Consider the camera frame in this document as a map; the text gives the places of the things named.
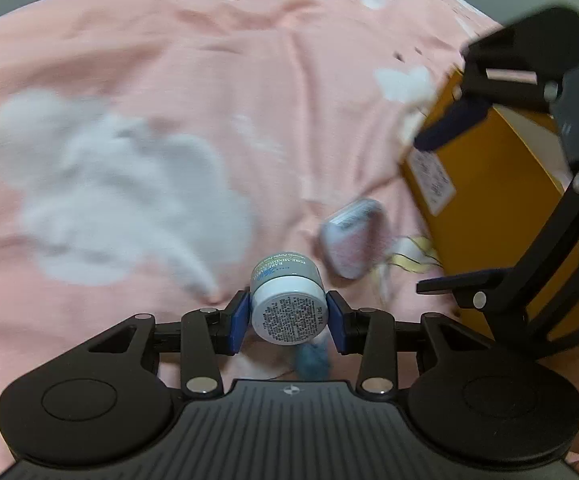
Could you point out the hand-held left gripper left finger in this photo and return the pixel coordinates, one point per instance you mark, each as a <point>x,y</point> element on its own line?
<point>239,322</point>

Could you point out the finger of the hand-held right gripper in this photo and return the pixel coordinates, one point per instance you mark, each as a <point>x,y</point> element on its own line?
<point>544,250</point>
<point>449,122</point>

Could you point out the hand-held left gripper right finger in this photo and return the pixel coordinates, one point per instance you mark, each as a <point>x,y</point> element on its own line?
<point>337,322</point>

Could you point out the white and grey cream jar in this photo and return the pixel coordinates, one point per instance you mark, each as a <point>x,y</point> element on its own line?
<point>289,305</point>

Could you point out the orange cardboard box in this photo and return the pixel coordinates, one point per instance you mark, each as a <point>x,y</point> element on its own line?
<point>484,210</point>

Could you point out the pink rounded tin case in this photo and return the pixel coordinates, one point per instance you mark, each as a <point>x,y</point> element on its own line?
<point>357,240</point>

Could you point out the pink printed blanket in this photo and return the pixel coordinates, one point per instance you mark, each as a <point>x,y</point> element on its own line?
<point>119,160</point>

